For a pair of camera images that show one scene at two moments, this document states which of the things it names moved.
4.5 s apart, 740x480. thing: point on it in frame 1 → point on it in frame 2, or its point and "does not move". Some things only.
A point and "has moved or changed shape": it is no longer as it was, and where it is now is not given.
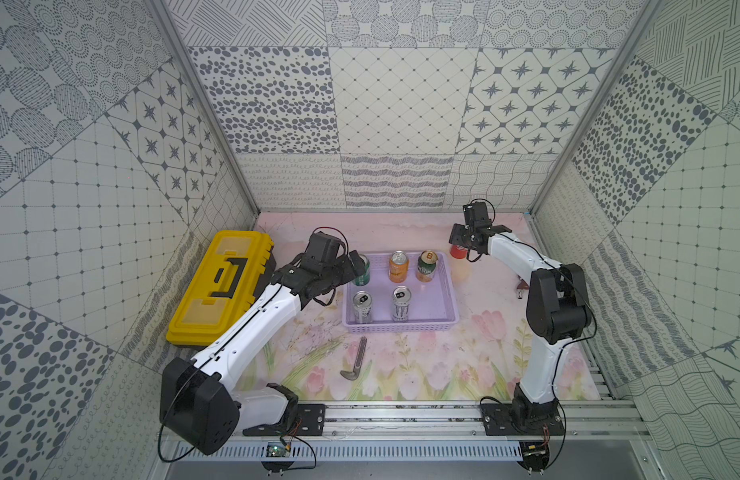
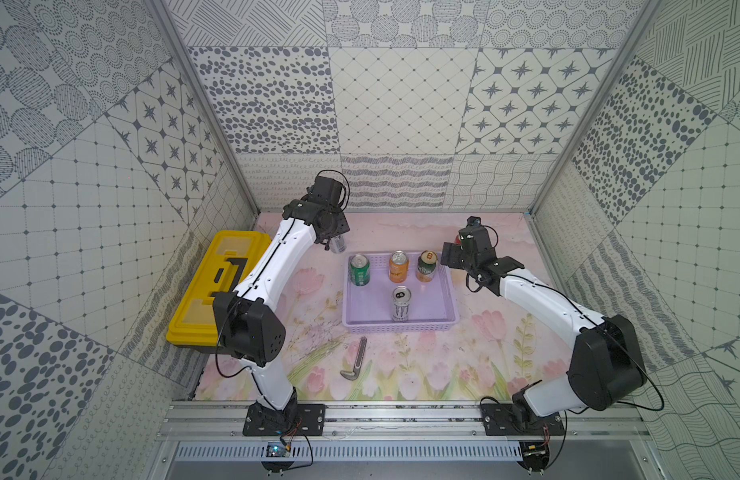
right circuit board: [536, 455] does not move
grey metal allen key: [353, 375] does not move
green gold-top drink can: [426, 266] does not move
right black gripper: [456, 235] → [451, 251]
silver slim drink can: [362, 303] has moved or changed shape
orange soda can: [398, 267] does not move
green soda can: [363, 279] does not move
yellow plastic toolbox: [234, 269] does not move
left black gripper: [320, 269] → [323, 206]
